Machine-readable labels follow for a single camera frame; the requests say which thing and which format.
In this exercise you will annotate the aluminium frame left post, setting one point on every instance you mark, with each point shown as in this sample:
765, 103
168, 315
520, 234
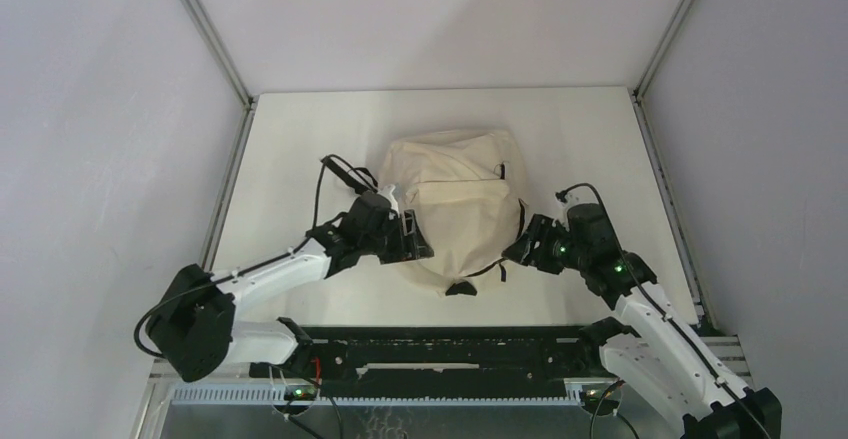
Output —
212, 39

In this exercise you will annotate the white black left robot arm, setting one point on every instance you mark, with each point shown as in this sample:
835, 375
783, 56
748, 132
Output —
201, 323

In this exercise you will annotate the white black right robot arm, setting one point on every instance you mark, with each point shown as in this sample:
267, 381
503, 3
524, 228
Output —
643, 342

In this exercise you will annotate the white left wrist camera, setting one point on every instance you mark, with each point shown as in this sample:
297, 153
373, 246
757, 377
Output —
391, 193

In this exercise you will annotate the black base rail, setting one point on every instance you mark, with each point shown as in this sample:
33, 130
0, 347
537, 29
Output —
461, 364

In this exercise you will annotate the aluminium frame right post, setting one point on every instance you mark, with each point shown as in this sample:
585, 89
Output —
669, 35

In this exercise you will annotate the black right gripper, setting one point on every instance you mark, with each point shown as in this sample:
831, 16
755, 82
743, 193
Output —
540, 228

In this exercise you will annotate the cream canvas student bag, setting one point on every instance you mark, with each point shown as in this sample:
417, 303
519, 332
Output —
468, 191

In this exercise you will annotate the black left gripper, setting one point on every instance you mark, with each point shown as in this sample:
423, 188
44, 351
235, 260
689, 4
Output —
408, 246

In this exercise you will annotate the aluminium frame post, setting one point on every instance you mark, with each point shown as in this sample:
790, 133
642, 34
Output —
212, 39
669, 35

